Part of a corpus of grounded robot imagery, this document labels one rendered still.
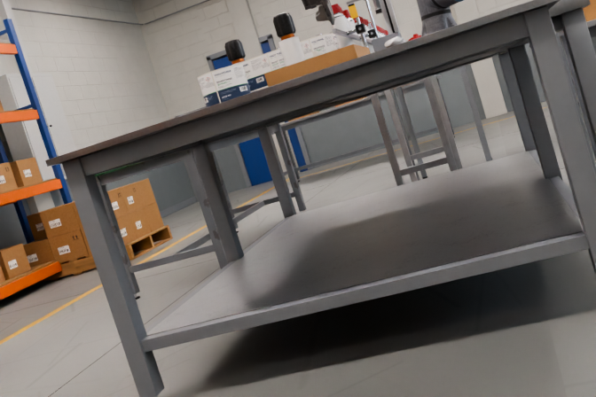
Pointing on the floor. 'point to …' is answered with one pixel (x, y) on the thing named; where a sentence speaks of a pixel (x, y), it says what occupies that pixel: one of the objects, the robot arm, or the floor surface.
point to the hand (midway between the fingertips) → (333, 20)
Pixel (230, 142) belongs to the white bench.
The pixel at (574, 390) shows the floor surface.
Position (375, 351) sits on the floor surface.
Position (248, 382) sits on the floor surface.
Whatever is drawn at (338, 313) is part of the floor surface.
